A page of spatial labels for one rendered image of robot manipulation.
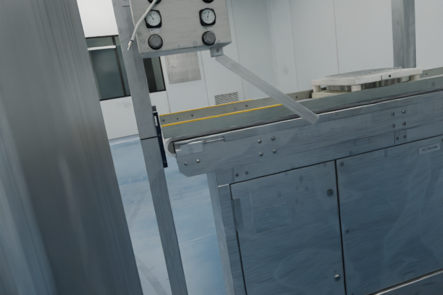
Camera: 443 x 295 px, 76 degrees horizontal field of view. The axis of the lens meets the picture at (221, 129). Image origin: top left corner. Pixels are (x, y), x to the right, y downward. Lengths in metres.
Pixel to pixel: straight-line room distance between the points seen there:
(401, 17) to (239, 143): 0.93
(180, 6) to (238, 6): 5.97
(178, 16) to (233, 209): 0.54
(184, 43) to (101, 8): 5.35
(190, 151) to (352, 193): 0.57
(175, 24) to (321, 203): 0.69
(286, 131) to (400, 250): 0.66
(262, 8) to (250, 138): 6.23
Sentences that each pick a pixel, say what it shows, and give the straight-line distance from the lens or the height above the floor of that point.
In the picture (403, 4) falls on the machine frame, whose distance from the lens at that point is 1.45.
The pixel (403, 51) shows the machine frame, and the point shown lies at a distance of 1.44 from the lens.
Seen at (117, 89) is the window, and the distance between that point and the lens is 5.83.
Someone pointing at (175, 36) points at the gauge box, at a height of 1.07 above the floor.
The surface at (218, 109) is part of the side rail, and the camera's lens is 1.01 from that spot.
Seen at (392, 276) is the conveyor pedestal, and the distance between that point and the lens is 1.31.
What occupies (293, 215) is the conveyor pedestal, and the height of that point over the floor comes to 0.51.
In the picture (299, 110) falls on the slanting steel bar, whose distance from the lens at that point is 0.71.
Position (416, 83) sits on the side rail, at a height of 0.85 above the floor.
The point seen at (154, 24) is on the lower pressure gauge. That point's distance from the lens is 0.69.
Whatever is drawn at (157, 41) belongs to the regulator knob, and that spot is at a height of 1.06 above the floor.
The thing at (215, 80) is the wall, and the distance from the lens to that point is 6.21.
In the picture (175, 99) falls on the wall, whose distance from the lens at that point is 5.96.
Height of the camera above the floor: 0.96
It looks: 10 degrees down
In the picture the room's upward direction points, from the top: 9 degrees counter-clockwise
